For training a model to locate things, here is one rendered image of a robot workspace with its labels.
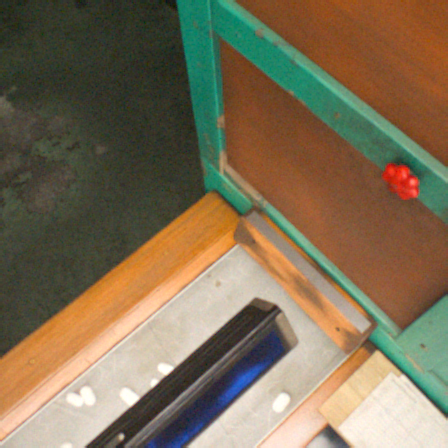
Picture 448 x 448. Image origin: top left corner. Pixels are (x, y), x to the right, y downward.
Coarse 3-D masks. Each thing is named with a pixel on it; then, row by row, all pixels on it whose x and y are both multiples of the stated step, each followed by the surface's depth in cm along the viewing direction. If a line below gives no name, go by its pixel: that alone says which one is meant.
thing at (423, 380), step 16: (208, 176) 107; (224, 176) 100; (208, 192) 114; (224, 192) 105; (240, 192) 98; (240, 208) 104; (384, 336) 87; (384, 352) 92; (400, 352) 85; (400, 368) 91; (416, 368) 84; (416, 384) 89; (432, 384) 83; (432, 400) 88
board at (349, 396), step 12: (372, 360) 90; (384, 360) 90; (360, 372) 89; (372, 372) 89; (384, 372) 89; (396, 372) 89; (348, 384) 89; (360, 384) 89; (372, 384) 88; (336, 396) 88; (348, 396) 88; (360, 396) 88; (324, 408) 87; (336, 408) 87; (348, 408) 87; (336, 420) 86
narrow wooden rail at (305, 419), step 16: (368, 352) 92; (352, 368) 91; (320, 384) 90; (336, 384) 90; (320, 400) 89; (288, 416) 88; (304, 416) 88; (320, 416) 88; (272, 432) 87; (288, 432) 87; (304, 432) 87
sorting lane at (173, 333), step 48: (192, 288) 101; (240, 288) 100; (144, 336) 97; (192, 336) 97; (96, 384) 94; (144, 384) 94; (288, 384) 93; (48, 432) 91; (96, 432) 91; (240, 432) 90
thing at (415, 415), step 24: (384, 384) 88; (408, 384) 88; (360, 408) 87; (384, 408) 87; (408, 408) 86; (432, 408) 86; (360, 432) 85; (384, 432) 85; (408, 432) 85; (432, 432) 85
